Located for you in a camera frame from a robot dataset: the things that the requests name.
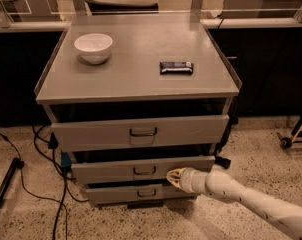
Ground black floor stand bar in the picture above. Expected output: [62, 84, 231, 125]
[0, 158, 24, 205]

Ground grey drawer cabinet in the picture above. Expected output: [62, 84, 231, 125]
[36, 13, 241, 192]

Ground black floor cables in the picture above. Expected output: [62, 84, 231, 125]
[0, 123, 89, 240]

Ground grey drawer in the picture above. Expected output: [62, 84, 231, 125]
[86, 184, 193, 206]
[71, 156, 215, 184]
[52, 115, 229, 152]

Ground dark blue snack bar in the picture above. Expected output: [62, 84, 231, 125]
[160, 62, 194, 75]

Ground wheeled cart base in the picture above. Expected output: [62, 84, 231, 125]
[277, 115, 302, 149]

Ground clear acrylic barrier panel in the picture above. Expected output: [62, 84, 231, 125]
[0, 0, 302, 32]

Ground grey top drawer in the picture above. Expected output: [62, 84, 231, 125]
[52, 115, 229, 152]

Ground grey bottom drawer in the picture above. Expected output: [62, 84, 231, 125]
[86, 184, 193, 206]

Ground white ceramic bowl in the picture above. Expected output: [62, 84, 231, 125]
[74, 33, 113, 64]

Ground black strap with buckle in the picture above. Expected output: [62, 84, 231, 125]
[210, 97, 239, 170]

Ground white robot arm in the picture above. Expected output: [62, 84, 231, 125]
[166, 167, 302, 240]

